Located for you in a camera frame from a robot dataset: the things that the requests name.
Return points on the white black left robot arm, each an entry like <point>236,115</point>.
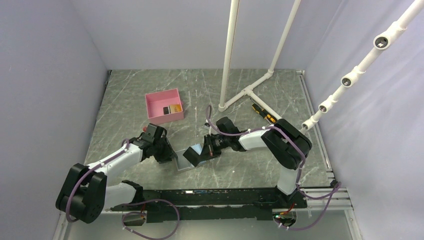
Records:
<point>85,192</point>

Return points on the aluminium extrusion frame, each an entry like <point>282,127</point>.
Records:
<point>331,198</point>

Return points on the orange card in box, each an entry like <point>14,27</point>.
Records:
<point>175,108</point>

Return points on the grey leather card holder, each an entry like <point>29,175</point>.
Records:
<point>182,163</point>

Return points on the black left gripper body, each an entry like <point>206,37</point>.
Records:
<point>163,150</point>

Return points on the yellow black screwdriver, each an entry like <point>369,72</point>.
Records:
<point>265,112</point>

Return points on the white pipe with camera sockets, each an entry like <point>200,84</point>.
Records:
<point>381,43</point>

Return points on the white PVC pipe frame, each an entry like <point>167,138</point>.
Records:
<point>256,38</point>

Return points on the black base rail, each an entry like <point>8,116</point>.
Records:
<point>260,203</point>

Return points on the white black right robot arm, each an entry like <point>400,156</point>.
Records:
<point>287,145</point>

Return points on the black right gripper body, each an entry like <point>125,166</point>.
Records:
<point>215,144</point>

